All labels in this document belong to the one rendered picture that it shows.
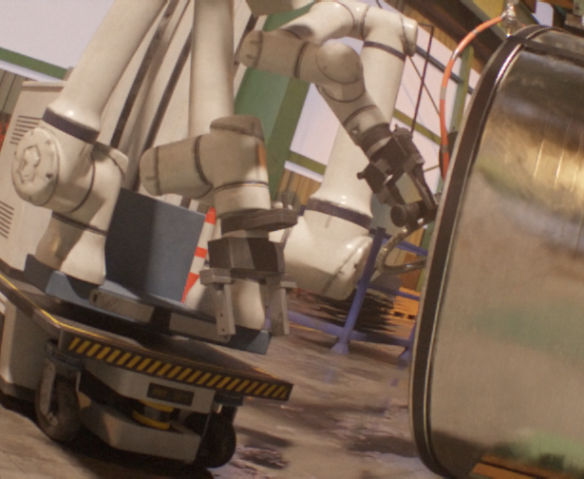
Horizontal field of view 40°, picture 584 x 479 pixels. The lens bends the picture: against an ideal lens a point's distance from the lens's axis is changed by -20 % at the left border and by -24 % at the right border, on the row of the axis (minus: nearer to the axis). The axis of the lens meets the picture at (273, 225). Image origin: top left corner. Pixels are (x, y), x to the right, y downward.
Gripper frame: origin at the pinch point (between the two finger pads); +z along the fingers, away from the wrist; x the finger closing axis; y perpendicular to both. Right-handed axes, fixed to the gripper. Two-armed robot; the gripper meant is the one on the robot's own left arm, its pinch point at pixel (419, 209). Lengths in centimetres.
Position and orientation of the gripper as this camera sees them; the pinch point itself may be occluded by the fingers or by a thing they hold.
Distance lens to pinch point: 184.6
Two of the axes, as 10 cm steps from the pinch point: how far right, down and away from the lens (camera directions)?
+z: 4.7, 8.2, -3.1
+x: 4.6, -5.3, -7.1
